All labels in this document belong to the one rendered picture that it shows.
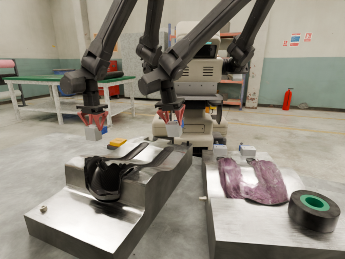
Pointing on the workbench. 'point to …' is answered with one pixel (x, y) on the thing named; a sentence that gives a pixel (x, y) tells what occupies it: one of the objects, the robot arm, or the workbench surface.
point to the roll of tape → (313, 210)
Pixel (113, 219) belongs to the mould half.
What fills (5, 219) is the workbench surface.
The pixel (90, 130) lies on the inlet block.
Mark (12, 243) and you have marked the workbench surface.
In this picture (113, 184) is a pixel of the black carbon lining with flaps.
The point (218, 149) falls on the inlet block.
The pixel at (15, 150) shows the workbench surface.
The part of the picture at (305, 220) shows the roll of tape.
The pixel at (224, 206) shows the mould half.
